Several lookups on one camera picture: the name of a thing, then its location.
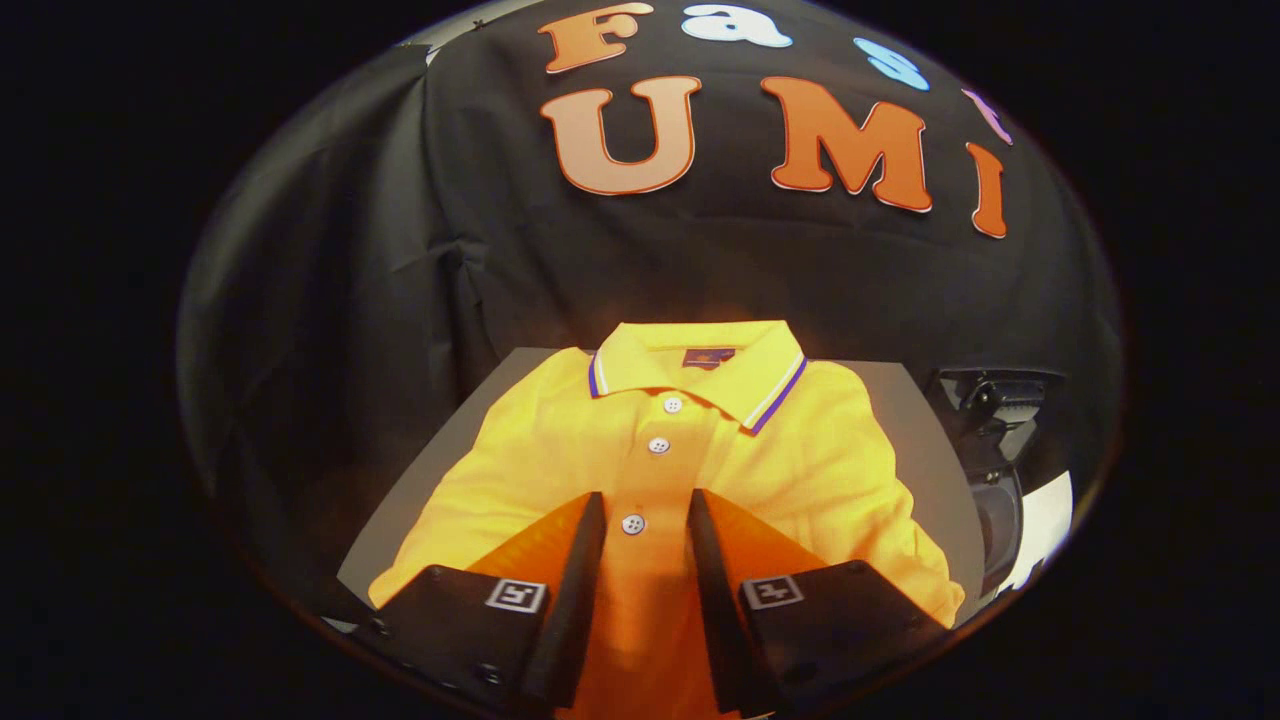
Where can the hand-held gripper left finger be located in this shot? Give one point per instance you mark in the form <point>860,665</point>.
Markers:
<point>575,600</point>

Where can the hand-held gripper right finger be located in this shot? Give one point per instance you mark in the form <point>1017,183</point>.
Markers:
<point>715,600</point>

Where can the yellow polo shirt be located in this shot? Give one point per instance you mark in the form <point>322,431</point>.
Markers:
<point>800,460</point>

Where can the dark glass washing machine lid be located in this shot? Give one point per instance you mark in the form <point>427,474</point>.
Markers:
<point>990,400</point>

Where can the grey table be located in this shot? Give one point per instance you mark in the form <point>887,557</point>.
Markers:
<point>425,490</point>

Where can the white flat board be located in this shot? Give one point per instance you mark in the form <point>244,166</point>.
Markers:
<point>1045,520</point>

